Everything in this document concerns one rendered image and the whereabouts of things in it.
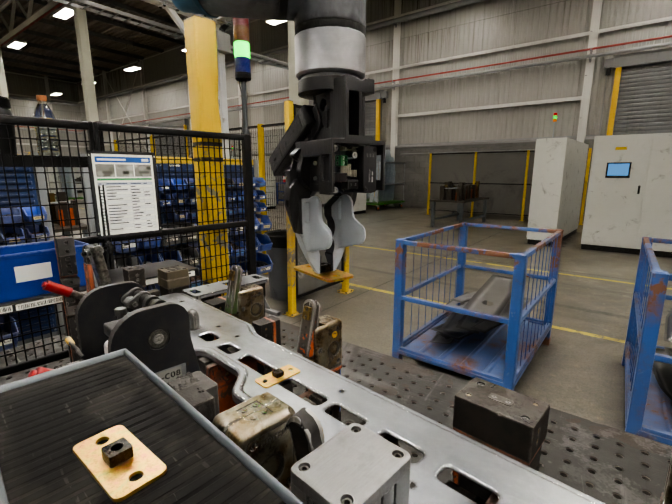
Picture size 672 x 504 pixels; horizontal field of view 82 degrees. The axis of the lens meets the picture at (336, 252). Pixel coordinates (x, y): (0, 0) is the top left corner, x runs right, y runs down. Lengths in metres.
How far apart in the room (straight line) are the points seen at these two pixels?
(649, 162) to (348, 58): 7.93
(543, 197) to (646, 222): 1.62
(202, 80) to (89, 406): 1.54
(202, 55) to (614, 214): 7.42
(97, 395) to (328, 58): 0.40
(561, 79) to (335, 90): 14.54
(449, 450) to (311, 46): 0.53
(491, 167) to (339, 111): 12.32
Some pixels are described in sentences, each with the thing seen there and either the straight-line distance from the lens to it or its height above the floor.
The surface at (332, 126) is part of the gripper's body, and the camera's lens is 0.41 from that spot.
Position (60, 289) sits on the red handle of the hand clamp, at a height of 1.13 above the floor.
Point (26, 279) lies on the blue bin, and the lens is 1.40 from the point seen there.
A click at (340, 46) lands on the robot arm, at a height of 1.50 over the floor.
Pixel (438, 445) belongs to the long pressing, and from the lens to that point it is 0.63.
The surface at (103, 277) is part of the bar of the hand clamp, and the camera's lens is 1.05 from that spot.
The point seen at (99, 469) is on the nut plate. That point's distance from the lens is 0.37.
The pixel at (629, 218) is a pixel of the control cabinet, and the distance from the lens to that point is 8.28.
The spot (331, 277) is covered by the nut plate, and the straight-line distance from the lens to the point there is 0.45.
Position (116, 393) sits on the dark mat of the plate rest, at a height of 1.16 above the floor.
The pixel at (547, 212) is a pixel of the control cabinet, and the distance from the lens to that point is 8.34.
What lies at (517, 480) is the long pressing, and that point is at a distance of 0.61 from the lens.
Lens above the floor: 1.38
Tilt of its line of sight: 12 degrees down
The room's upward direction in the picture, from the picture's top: straight up
